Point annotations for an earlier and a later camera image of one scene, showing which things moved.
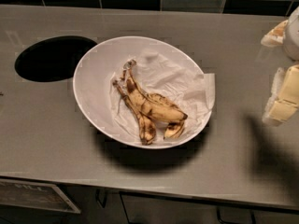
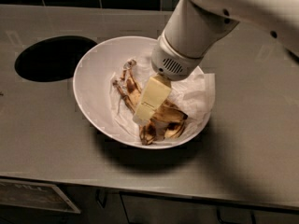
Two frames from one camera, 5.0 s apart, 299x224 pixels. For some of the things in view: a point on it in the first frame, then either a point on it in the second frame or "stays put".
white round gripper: [292, 36] -> [172, 61]
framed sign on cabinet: [35, 195] stays put
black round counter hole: [51, 59] stays put
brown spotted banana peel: [149, 109] stays put
